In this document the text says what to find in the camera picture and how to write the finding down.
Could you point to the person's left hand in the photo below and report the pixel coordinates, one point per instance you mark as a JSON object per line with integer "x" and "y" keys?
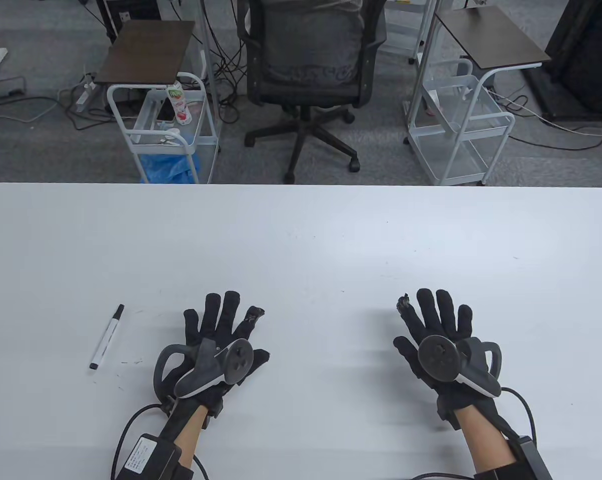
{"x": 220, "y": 320}

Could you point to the person's right hand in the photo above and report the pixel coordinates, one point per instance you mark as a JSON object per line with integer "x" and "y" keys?
{"x": 431, "y": 320}

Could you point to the white marker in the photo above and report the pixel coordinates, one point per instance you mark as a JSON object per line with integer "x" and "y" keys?
{"x": 105, "y": 340}

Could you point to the person's right forearm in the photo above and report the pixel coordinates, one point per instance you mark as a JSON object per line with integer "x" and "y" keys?
{"x": 486, "y": 440}

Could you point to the grey controller on right hand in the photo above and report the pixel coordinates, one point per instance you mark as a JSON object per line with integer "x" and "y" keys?
{"x": 438, "y": 360}

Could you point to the grey controller on hand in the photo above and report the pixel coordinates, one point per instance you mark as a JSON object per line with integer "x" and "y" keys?
{"x": 438, "y": 360}
{"x": 205, "y": 370}

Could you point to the grey controller on left hand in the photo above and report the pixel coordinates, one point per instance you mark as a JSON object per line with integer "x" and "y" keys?
{"x": 205, "y": 370}

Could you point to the black sensor box with label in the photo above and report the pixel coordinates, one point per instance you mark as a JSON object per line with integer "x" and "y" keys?
{"x": 145, "y": 457}

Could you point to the blue plastic bag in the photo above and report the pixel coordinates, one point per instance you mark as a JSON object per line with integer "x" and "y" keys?
{"x": 165, "y": 167}

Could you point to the plain black sensor box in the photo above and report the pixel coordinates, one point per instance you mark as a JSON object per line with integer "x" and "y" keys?
{"x": 531, "y": 460}

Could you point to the black phone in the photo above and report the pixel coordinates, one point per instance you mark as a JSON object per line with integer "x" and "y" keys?
{"x": 164, "y": 112}

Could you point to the black mesh office chair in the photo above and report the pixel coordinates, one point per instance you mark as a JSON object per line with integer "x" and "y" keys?
{"x": 306, "y": 93}

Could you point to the white power strip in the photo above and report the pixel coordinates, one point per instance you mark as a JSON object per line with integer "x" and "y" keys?
{"x": 87, "y": 95}

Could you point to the white cart with brown top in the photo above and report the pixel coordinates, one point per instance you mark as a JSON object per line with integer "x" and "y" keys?
{"x": 491, "y": 35}
{"x": 145, "y": 50}

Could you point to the black cabinet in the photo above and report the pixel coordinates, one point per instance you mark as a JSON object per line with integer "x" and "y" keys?
{"x": 591, "y": 50}

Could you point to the grey metal foot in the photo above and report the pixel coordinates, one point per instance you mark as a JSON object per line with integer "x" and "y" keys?
{"x": 3, "y": 88}

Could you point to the black computer tower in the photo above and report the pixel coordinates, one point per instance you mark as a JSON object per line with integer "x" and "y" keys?
{"x": 130, "y": 10}

